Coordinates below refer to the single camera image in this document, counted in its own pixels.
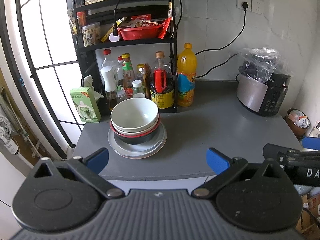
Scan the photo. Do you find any white patterned ceramic bowl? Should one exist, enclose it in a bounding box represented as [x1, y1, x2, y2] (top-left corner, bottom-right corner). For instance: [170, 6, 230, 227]
[110, 98, 159, 131]

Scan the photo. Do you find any black metal kitchen shelf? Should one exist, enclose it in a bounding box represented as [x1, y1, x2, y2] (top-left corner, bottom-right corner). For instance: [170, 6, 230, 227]
[72, 0, 179, 113]

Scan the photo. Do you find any brown pot with packets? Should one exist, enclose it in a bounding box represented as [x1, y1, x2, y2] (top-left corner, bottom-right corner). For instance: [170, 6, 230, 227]
[285, 108, 311, 139]

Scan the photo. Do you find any green cardboard box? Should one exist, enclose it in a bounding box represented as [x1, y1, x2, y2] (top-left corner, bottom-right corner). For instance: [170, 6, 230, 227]
[70, 87, 101, 123]

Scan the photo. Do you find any silver black rice cooker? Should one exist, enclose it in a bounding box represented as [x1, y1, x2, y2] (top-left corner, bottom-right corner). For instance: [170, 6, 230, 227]
[236, 64, 291, 116]

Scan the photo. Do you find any clear plastic bag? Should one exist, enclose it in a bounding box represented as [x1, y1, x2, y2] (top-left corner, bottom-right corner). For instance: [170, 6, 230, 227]
[238, 47, 291, 83]

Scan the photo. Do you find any orange juice bottle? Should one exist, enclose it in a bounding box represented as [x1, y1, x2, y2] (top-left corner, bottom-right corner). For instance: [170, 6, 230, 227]
[177, 43, 197, 107]

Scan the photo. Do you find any clear jar white cap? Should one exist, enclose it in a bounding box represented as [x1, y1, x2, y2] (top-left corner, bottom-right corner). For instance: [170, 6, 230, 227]
[132, 80, 145, 94]

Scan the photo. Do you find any small white pill jar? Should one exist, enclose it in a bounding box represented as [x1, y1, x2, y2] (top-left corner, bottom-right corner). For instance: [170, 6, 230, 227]
[133, 93, 145, 98]

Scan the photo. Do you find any red plastic basket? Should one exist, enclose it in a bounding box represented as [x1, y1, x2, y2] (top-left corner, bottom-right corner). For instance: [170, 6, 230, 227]
[118, 24, 162, 41]

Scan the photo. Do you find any red and black bowl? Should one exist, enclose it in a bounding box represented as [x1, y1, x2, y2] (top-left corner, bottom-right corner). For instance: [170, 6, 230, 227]
[110, 119, 161, 145]

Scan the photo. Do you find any black power cable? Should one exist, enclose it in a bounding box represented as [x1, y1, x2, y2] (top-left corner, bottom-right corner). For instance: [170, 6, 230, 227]
[194, 2, 250, 79]

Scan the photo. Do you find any white-capped oil dispenser bottle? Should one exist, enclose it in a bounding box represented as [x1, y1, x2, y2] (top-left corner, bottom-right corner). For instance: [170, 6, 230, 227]
[100, 66, 117, 110]

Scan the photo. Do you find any green label sauce bottle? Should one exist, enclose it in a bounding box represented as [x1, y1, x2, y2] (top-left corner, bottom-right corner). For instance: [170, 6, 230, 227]
[122, 53, 136, 99]

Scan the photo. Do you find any soy sauce bottle yellow label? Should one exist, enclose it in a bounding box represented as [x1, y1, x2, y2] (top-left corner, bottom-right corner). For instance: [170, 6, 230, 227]
[150, 51, 174, 109]

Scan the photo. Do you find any white wall power socket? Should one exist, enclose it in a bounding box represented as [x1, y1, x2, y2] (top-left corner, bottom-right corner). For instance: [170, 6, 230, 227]
[236, 0, 265, 15]

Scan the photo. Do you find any glass salt jar grey lid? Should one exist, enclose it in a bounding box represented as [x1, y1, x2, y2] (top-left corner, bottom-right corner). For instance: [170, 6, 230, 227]
[117, 89, 127, 103]

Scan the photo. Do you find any white plate with flower motif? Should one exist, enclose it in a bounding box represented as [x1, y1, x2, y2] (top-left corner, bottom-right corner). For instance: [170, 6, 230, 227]
[107, 122, 168, 160]

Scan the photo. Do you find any red-capped clear bottle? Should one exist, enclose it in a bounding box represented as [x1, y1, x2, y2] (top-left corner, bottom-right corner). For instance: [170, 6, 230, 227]
[102, 49, 116, 67]

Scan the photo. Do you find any small white Bakery plate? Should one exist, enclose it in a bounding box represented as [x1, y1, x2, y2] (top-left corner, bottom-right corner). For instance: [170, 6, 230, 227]
[114, 135, 155, 152]

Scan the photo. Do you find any yellow-capped spice bottle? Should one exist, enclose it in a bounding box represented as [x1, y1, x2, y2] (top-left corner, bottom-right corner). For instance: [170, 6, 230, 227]
[137, 63, 146, 93]

